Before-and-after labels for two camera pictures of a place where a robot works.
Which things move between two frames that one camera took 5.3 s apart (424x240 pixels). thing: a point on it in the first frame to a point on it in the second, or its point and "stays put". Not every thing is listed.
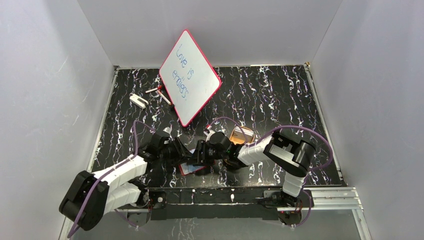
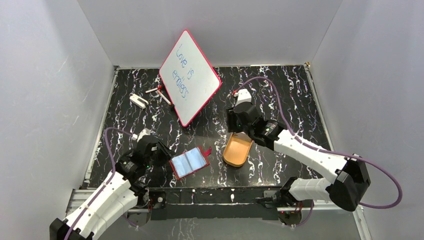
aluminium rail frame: [344, 197] stays put
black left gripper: [178, 149] to [162, 151]
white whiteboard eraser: [138, 100] stays put
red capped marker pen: [158, 88] stays put
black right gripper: [198, 158] to [231, 118]
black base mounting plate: [214, 202] stays put
